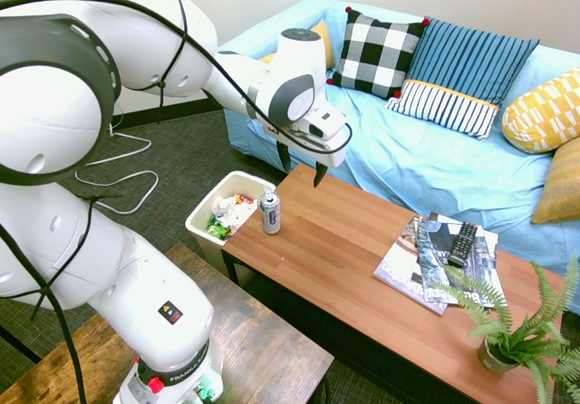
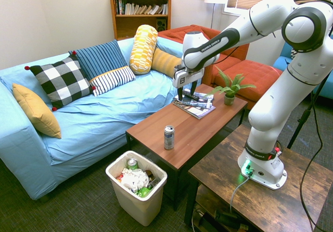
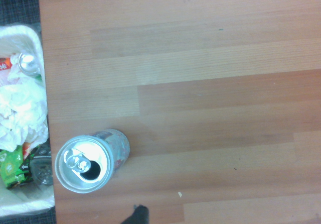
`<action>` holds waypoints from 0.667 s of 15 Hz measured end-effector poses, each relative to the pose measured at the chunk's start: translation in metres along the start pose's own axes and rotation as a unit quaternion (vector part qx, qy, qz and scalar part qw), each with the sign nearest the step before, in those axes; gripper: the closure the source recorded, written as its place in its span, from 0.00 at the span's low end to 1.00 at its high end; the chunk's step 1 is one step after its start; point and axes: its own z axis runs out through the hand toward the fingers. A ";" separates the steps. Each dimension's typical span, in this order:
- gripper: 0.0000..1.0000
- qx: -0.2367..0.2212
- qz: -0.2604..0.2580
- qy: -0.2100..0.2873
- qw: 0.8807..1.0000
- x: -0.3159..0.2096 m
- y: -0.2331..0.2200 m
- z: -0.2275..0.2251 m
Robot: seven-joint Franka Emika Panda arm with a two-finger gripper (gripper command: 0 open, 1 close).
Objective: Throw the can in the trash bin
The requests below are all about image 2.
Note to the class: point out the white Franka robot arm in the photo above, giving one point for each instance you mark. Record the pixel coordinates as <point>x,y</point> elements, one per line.
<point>273,107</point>

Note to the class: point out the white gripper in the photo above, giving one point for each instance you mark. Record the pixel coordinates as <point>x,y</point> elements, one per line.
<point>183,78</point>

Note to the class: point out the plain mustard yellow pillow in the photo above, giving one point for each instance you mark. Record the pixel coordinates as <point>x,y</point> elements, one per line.
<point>36,109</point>

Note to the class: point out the black speaker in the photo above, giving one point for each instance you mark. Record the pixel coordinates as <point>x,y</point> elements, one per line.
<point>161,25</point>

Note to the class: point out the orange ottoman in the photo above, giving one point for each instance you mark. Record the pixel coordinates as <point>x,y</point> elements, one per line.
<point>256,73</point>

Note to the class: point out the wooden bookshelf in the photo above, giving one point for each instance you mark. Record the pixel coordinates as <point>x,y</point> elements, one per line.
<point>140,24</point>

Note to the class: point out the stack of magazines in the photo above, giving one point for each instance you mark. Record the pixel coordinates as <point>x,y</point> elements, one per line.
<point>197,113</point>

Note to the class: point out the crumpled white paper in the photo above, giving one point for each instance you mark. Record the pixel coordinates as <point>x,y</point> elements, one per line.
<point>134,179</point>

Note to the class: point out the blue striped pillow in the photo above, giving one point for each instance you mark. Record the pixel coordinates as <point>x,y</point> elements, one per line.
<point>104,60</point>

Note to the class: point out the white plastic trash bin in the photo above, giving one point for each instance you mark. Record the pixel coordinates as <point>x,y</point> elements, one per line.
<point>140,206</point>

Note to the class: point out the silver blue drink can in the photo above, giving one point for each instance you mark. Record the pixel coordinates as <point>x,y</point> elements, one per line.
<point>169,138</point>

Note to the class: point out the black remote control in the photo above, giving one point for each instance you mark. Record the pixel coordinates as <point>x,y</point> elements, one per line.
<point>191,96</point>

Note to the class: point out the light blue sofa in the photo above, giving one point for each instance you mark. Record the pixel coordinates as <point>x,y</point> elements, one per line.
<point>104,117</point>

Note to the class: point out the black tripod stand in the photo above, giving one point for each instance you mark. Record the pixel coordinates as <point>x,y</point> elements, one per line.
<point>304,117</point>

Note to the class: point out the green wrapper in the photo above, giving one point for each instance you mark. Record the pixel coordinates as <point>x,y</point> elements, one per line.
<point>143,192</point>

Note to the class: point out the orange armchair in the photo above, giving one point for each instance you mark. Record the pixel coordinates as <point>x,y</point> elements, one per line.
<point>171,34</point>

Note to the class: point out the potted green fern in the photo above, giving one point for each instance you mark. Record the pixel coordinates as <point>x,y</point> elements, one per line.
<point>229,100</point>

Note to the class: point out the grey cover magazine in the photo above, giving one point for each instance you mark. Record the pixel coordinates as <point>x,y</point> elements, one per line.
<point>205,96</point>

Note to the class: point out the row of books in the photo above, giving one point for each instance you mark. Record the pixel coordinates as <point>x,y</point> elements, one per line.
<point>140,9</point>

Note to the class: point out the mustard striped cushion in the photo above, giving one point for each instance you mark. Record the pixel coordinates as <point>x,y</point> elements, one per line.
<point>164,61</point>

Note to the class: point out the yellow white patterned bolster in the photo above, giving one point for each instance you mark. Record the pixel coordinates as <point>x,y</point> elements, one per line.
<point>143,50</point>

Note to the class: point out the dark blue cover magazine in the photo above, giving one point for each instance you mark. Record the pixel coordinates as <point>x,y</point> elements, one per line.
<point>205,104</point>

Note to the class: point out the dark rustic wooden table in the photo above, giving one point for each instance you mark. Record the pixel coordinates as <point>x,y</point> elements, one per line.
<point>260,208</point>

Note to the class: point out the green can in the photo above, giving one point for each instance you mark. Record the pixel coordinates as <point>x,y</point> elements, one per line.
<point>132,164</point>

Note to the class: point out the black white checkered pillow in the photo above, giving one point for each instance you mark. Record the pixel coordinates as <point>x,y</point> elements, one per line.
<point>62,83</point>

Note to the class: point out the black power box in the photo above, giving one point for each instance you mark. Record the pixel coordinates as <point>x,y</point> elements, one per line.
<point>229,217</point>

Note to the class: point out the reddish wooden coffee table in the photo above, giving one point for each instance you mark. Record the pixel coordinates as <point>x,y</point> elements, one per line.
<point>187,130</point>

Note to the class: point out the blue chair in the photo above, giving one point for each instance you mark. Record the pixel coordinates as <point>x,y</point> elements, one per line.
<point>282,60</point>

